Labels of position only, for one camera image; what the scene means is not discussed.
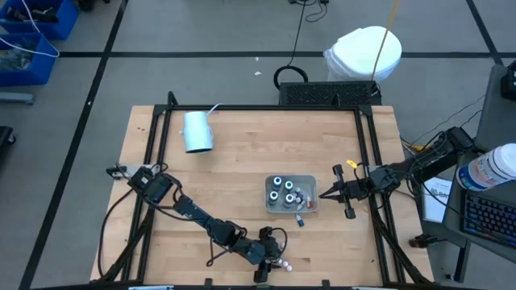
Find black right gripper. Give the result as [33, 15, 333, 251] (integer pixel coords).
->
[318, 164, 381, 221]

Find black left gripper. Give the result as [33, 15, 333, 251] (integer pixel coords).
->
[248, 225, 284, 284]

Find grey plastic bin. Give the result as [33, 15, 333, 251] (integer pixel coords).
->
[264, 173, 320, 215]

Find black caster foot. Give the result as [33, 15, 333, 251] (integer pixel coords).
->
[408, 233, 445, 249]

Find white paper sheet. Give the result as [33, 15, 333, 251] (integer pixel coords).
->
[421, 176, 454, 224]

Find black perforated computer case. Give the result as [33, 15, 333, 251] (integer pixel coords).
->
[278, 80, 383, 107]

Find dark grey desk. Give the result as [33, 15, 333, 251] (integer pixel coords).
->
[442, 148, 516, 265]

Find white bagged trash bin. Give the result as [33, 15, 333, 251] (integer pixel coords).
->
[322, 25, 403, 84]

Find white wipes canister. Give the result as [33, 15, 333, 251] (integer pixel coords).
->
[456, 143, 516, 193]

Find black backlit keyboard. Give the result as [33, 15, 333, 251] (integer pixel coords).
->
[462, 192, 516, 248]

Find grey cart top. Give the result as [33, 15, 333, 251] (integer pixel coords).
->
[474, 64, 516, 153]

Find black device on cart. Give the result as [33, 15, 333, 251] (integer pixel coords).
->
[500, 60, 516, 102]

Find black floor object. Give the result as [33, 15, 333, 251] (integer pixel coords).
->
[0, 126, 18, 157]

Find blue storage bin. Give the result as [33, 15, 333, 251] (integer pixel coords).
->
[0, 0, 80, 41]
[0, 32, 60, 88]

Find grey metal bar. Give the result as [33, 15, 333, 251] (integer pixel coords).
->
[0, 91, 35, 106]

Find black aluminium table frame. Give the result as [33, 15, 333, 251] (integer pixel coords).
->
[90, 90, 435, 290]

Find black coiled floor cable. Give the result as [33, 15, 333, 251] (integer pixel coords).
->
[273, 0, 310, 91]

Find yellow hanging cable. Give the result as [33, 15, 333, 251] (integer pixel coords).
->
[369, 0, 402, 81]

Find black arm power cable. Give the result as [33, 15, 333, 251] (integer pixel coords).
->
[96, 187, 136, 279]

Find black cable loop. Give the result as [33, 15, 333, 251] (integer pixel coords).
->
[288, 0, 331, 23]

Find white floor cable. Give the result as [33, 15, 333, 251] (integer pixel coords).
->
[0, 0, 61, 59]

